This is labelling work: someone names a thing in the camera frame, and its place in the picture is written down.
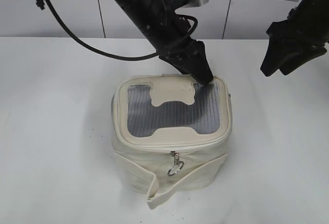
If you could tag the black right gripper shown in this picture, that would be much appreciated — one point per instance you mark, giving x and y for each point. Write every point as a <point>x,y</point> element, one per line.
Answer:
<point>298,39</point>

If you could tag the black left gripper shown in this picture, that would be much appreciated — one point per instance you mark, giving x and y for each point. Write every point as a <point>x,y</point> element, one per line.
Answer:
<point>170,34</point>

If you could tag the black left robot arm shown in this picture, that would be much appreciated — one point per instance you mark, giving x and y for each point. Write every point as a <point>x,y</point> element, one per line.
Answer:
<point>125,5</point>

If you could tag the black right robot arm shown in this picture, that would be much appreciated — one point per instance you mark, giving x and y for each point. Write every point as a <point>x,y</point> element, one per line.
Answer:
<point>298,39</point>

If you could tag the cream zippered fabric bag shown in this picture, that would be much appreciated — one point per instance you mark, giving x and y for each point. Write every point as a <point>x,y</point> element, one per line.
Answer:
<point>154,115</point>

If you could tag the silver ring zipper pull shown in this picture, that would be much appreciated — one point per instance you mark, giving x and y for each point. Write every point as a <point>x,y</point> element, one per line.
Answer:
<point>177,164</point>

